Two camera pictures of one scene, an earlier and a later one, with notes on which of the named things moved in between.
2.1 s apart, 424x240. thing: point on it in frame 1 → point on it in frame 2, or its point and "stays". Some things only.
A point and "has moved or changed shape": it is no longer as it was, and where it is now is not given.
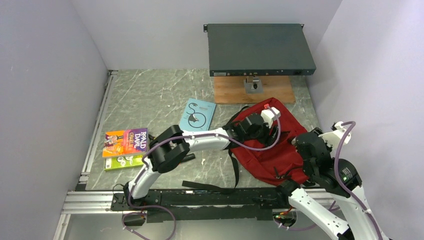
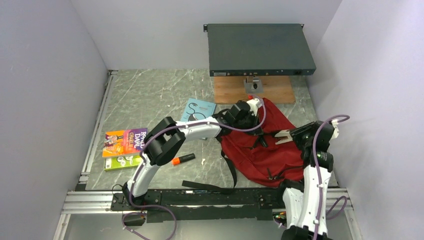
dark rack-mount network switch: x=258 y=49 stays
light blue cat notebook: x=198 y=115 stays
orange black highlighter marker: x=188 y=157 stays
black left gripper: x=267 y=140 → x=258 y=132
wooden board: x=231 y=90 stays
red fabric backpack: x=283 y=162 has moved or changed shape
